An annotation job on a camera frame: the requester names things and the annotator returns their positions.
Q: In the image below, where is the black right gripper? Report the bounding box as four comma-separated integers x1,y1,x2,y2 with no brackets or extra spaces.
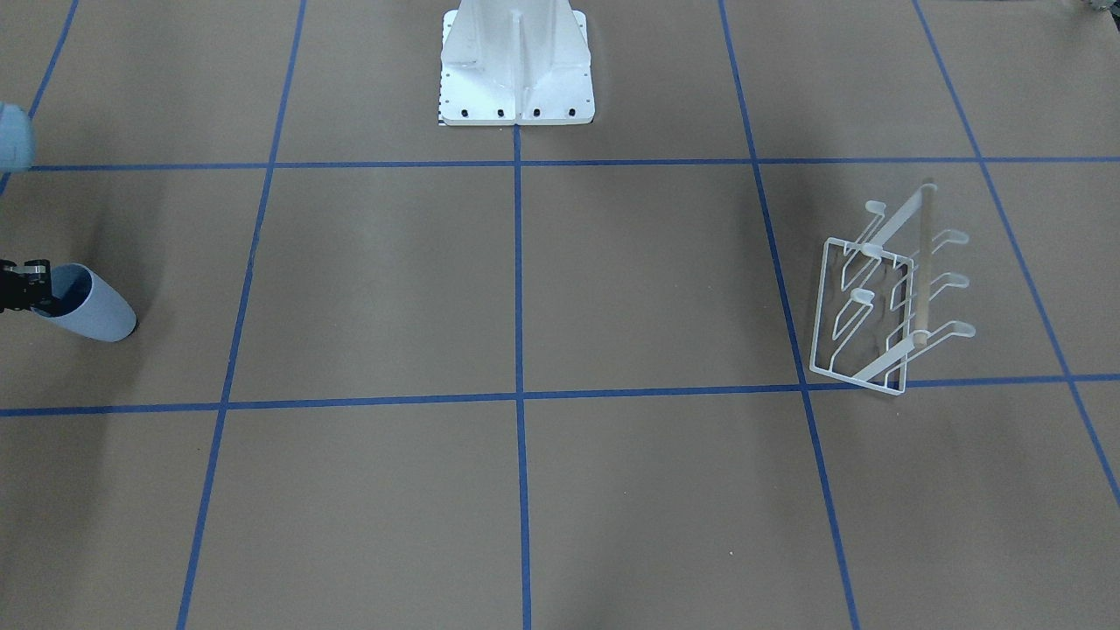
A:
1,259,60,318

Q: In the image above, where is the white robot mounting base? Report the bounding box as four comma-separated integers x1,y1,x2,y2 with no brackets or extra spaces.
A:
437,1,596,127

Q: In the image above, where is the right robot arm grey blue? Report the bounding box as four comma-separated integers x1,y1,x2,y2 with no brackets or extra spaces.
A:
1,102,60,318

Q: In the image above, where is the white wire cup holder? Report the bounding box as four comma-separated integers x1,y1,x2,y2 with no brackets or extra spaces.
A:
809,177,977,396

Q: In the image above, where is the light blue plastic cup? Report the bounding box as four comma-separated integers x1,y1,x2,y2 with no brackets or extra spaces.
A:
40,263,137,342

